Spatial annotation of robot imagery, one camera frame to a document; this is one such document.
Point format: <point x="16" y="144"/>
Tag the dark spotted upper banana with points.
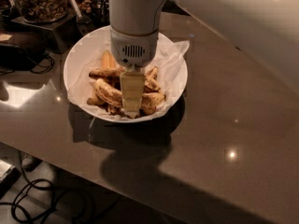
<point x="113" y="75"/>

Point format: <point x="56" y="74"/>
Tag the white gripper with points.
<point x="134" y="48"/>

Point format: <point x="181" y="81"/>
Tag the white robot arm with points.
<point x="266" y="30"/>

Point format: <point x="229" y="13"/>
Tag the black stand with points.
<point x="60" y="35"/>

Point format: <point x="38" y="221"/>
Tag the yellow orange banana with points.
<point x="107" y="60"/>

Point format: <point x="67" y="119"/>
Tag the large spotted front banana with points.
<point x="113" y="96"/>

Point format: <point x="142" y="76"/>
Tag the black device with cable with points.
<point x="24" y="51"/>

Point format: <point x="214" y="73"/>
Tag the metal scoop with label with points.
<point x="84" y="23"/>

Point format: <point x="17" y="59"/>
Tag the white paper liner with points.
<point x="171" y="56"/>

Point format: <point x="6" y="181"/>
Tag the white bowl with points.
<point x="78" y="56"/>

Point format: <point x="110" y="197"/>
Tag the glass jar of nuts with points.
<point x="42" y="11"/>

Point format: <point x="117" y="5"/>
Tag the small banana pieces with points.
<point x="113" y="110"/>

